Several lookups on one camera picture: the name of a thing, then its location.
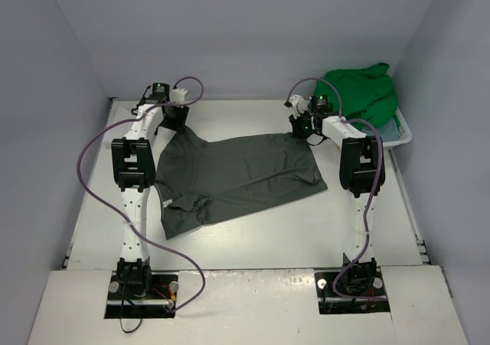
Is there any grey t shirt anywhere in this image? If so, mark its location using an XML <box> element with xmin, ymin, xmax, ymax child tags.
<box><xmin>155</xmin><ymin>128</ymin><xmax>328</xmax><ymax>239</ymax></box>

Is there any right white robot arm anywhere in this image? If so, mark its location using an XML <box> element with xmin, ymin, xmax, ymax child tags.
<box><xmin>285</xmin><ymin>95</ymin><xmax>385</xmax><ymax>300</ymax></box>

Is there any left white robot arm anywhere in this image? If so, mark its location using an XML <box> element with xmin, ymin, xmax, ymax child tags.
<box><xmin>111</xmin><ymin>83</ymin><xmax>188</xmax><ymax>299</ymax></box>

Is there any green t shirt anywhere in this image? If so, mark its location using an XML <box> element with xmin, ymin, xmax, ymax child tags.
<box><xmin>313</xmin><ymin>62</ymin><xmax>398</xmax><ymax>128</ymax></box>

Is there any light blue t shirt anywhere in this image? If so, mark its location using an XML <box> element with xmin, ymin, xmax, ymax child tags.
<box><xmin>376</xmin><ymin>118</ymin><xmax>400</xmax><ymax>148</ymax></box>

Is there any white laundry basket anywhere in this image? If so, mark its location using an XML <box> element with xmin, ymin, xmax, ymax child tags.
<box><xmin>325</xmin><ymin>106</ymin><xmax>413</xmax><ymax>150</ymax></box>

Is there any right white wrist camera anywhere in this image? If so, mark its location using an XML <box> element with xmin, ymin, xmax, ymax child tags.
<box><xmin>284</xmin><ymin>95</ymin><xmax>310</xmax><ymax>119</ymax></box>

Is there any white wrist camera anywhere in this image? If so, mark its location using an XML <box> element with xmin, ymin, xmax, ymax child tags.
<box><xmin>169</xmin><ymin>88</ymin><xmax>188</xmax><ymax>104</ymax></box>
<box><xmin>284</xmin><ymin>95</ymin><xmax>310</xmax><ymax>119</ymax></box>

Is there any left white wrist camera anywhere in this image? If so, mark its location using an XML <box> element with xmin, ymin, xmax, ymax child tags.
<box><xmin>169</xmin><ymin>88</ymin><xmax>188</xmax><ymax>104</ymax></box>

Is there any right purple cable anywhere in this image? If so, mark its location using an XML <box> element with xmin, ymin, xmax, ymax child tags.
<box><xmin>283</xmin><ymin>76</ymin><xmax>384</xmax><ymax>298</ymax></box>

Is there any purple cable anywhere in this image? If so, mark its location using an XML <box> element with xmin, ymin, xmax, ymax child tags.
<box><xmin>76</xmin><ymin>76</ymin><xmax>207</xmax><ymax>315</ymax></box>
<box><xmin>283</xmin><ymin>76</ymin><xmax>384</xmax><ymax>298</ymax></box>

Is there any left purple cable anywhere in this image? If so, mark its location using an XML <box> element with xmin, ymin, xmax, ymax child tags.
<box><xmin>76</xmin><ymin>76</ymin><xmax>207</xmax><ymax>315</ymax></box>

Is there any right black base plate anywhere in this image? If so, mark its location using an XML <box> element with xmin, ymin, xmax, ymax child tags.
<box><xmin>314</xmin><ymin>269</ymin><xmax>390</xmax><ymax>315</ymax></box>

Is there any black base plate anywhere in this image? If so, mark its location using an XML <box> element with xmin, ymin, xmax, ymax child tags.
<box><xmin>104</xmin><ymin>272</ymin><xmax>178</xmax><ymax>320</ymax></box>
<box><xmin>314</xmin><ymin>269</ymin><xmax>390</xmax><ymax>315</ymax></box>

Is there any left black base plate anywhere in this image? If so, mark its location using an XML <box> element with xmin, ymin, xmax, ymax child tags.
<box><xmin>104</xmin><ymin>272</ymin><xmax>178</xmax><ymax>320</ymax></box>

